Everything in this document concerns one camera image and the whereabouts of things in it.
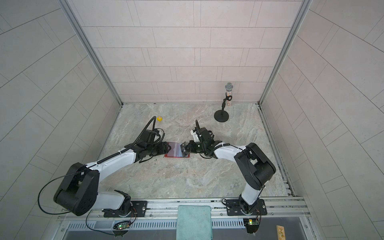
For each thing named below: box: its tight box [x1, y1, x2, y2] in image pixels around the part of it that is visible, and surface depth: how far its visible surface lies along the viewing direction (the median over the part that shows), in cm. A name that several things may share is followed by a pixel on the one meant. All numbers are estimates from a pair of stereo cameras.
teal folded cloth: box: [176, 205, 213, 240], surface depth 68 cm
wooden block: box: [276, 225, 286, 240], surface depth 66 cm
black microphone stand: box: [214, 92, 233, 123], surface depth 110 cm
